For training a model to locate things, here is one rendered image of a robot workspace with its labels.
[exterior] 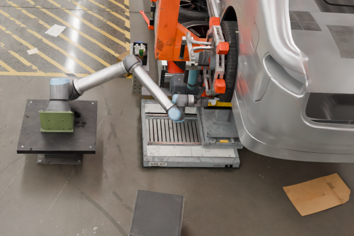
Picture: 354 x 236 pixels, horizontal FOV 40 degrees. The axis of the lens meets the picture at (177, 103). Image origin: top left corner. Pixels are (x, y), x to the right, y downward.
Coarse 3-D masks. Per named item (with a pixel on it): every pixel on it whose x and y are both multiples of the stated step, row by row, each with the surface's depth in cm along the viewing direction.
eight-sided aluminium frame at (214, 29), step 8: (208, 32) 405; (216, 32) 380; (208, 40) 411; (216, 40) 372; (216, 48) 372; (216, 56) 372; (216, 64) 371; (208, 72) 422; (216, 72) 370; (208, 80) 419; (208, 88) 406
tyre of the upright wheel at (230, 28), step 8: (224, 24) 383; (232, 24) 382; (224, 32) 382; (232, 32) 372; (232, 40) 369; (232, 48) 366; (232, 56) 365; (232, 64) 365; (232, 72) 367; (232, 80) 370; (232, 88) 375; (216, 96) 407; (224, 96) 382
